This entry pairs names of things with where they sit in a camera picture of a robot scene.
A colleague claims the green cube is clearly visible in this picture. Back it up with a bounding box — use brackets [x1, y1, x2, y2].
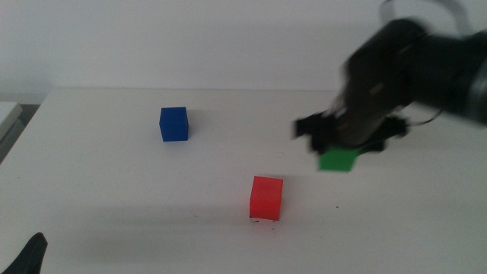
[317, 146, 362, 173]

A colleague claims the red cube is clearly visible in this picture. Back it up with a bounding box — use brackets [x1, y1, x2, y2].
[249, 175, 285, 221]

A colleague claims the blue cube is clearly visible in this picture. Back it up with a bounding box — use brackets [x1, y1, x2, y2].
[158, 107, 189, 143]

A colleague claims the white side shelf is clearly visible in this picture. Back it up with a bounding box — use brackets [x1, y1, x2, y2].
[0, 101, 24, 142]

